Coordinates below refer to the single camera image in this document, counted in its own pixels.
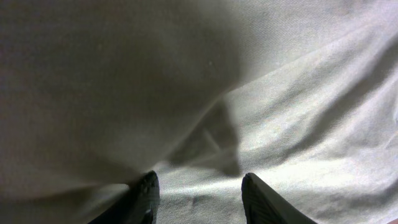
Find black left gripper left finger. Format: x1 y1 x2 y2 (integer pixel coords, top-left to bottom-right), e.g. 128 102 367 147
89 170 160 224

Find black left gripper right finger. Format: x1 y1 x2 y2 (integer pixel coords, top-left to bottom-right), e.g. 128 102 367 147
241 173 317 224

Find light green shorts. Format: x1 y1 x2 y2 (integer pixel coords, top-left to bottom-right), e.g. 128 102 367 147
1 1 397 223

